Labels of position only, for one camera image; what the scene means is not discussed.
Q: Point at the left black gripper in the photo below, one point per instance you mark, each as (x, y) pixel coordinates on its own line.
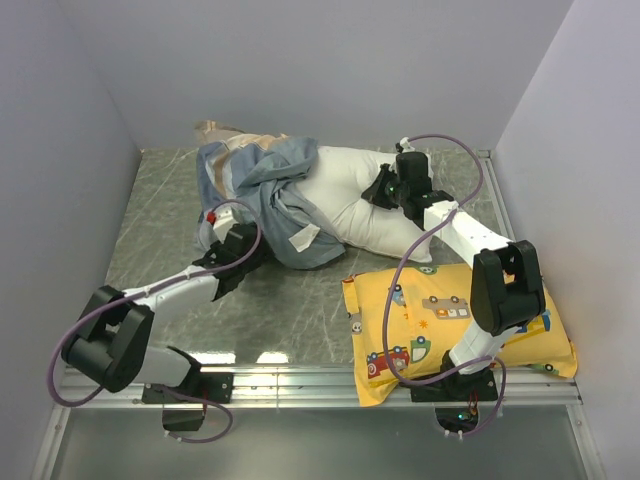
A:
(258, 260)

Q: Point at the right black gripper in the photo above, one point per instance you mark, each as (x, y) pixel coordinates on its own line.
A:
(375, 194)

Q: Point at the white pillow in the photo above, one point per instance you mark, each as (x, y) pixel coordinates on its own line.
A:
(335, 184)

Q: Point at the blue plaid pillowcase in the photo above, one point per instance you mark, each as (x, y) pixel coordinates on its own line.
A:
(262, 170)

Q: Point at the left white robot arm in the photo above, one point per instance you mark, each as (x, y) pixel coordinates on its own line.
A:
(110, 343)

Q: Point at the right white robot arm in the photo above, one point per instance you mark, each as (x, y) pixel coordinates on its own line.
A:
(506, 284)

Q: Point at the yellow cartoon vehicle pillow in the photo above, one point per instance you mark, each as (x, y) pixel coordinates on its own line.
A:
(409, 320)

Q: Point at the black box under left base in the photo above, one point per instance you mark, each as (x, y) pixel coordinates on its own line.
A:
(180, 420)

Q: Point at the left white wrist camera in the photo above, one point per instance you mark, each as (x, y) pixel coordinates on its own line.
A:
(219, 222)

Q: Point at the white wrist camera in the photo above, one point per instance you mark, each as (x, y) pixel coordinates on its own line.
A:
(404, 146)
(219, 222)

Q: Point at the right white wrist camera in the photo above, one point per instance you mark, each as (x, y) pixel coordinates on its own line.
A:
(404, 146)

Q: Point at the aluminium right side rail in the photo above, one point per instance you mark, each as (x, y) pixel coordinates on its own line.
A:
(505, 226)

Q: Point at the aluminium rail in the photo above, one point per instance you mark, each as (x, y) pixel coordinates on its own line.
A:
(323, 387)
(505, 226)

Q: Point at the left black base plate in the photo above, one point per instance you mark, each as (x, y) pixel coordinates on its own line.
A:
(197, 387)

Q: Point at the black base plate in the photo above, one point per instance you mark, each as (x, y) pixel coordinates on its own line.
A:
(197, 387)
(479, 386)

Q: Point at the aluminium front rail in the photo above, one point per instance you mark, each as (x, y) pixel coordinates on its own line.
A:
(323, 387)

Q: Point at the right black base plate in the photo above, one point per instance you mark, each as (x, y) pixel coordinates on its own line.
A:
(479, 386)

